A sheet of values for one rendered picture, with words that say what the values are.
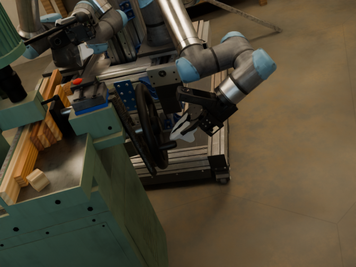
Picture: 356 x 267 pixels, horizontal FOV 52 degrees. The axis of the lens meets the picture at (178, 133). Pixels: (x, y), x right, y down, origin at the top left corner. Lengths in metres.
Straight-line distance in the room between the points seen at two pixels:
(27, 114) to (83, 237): 0.41
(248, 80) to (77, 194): 0.53
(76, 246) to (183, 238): 0.75
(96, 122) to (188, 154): 0.92
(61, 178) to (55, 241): 0.29
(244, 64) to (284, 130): 1.36
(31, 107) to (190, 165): 1.04
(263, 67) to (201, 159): 1.02
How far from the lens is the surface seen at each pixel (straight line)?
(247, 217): 1.89
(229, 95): 1.00
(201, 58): 1.04
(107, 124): 1.11
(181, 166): 1.97
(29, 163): 1.10
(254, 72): 0.99
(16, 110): 1.17
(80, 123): 1.12
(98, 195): 1.09
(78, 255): 1.30
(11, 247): 1.30
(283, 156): 2.16
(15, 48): 1.08
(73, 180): 0.98
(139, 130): 1.19
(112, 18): 1.56
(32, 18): 1.69
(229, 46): 1.06
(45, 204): 1.01
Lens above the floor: 1.48
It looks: 36 degrees down
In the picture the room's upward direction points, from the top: 19 degrees counter-clockwise
